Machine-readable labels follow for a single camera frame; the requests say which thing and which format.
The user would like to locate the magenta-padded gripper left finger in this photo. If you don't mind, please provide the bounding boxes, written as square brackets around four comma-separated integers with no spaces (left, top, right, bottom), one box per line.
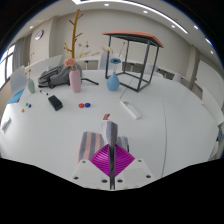
[71,143,113,191]

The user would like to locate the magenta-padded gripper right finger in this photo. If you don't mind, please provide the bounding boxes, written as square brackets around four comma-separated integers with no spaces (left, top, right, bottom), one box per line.
[114,145,155,191]

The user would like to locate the grey purple striped towel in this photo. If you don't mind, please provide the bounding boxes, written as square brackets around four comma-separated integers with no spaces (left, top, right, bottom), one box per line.
[76,120,131,166]

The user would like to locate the white whiteboard eraser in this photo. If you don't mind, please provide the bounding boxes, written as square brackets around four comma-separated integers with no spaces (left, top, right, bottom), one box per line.
[119,99,142,121]

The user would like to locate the black rectangular case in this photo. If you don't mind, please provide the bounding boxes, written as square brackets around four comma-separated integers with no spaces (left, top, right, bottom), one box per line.
[47,94,64,112]

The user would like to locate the blue vase with dried flowers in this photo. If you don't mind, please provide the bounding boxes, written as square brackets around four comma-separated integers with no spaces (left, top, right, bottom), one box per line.
[100,40,127,92]

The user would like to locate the black pen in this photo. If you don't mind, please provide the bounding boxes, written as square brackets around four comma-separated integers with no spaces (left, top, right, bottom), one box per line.
[80,77,100,86]

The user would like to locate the pink vase with flowers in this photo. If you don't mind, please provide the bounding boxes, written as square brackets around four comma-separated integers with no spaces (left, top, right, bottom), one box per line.
[62,41,90,94]

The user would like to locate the grey backpack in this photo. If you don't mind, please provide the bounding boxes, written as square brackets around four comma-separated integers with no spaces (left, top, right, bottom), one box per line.
[37,63,83,90]

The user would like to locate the white remote control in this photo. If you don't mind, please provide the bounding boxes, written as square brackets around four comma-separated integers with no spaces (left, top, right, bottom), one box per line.
[0,116,12,133]

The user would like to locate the green vase with dried flowers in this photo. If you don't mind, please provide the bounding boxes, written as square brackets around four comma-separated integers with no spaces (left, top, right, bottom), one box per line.
[23,52,36,95]

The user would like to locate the white chair with blue seat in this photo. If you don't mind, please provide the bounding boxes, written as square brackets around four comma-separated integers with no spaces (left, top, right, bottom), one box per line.
[6,64,30,105]

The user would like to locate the wooden coat rack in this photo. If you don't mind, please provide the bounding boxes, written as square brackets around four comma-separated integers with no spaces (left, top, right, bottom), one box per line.
[67,8,85,62]

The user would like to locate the window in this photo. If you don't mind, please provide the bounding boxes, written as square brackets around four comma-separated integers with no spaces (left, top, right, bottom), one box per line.
[0,44,16,90]

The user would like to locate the grey curtain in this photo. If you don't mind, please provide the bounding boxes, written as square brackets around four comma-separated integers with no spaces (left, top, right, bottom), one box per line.
[12,36,26,70]

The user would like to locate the curved ceiling light strip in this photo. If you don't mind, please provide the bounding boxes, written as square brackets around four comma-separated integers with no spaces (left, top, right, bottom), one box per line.
[71,0,190,35]

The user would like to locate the ceiling spot lights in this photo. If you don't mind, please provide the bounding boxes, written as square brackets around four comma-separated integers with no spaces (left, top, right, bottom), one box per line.
[29,2,216,55]

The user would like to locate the black frame orange top stand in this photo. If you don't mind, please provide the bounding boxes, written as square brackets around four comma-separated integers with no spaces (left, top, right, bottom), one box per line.
[101,30,165,93]

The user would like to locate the round wall clock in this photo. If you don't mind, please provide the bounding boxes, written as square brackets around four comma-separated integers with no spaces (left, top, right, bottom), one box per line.
[34,29,45,41]

